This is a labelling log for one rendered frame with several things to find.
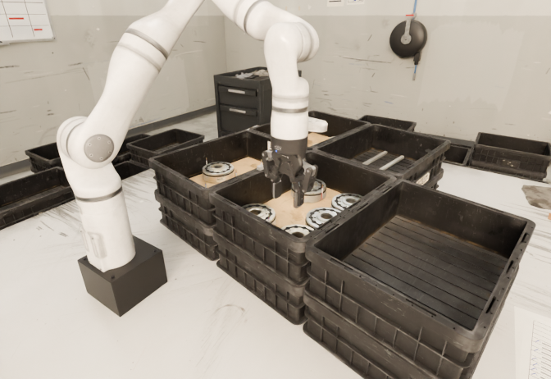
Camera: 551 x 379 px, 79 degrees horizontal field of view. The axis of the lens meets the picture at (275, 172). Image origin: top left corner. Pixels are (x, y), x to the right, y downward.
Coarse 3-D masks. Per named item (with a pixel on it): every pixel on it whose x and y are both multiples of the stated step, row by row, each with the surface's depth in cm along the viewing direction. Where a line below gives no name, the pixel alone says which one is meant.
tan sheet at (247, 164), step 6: (234, 162) 122; (240, 162) 122; (246, 162) 122; (252, 162) 122; (258, 162) 122; (240, 168) 118; (246, 168) 118; (252, 168) 118; (240, 174) 113; (198, 180) 109; (204, 180) 109; (204, 186) 105; (210, 186) 105
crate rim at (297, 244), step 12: (324, 156) 102; (360, 168) 94; (240, 180) 86; (216, 192) 82; (372, 192) 81; (216, 204) 79; (228, 204) 76; (360, 204) 76; (240, 216) 73; (252, 216) 71; (336, 216) 71; (264, 228) 68; (276, 228) 67; (324, 228) 67; (276, 240) 67; (288, 240) 64; (300, 240) 63; (300, 252) 64
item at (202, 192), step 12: (240, 132) 122; (252, 132) 122; (204, 144) 112; (156, 156) 102; (156, 168) 97; (168, 168) 93; (180, 180) 88; (192, 180) 86; (228, 180) 87; (192, 192) 86; (204, 192) 82
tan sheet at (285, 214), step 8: (288, 192) 102; (328, 192) 102; (336, 192) 102; (272, 200) 97; (280, 200) 97; (288, 200) 97; (328, 200) 97; (280, 208) 93; (288, 208) 93; (296, 208) 93; (304, 208) 93; (312, 208) 93; (280, 216) 90; (288, 216) 90; (296, 216) 90; (304, 216) 90; (280, 224) 86; (288, 224) 86; (304, 224) 86
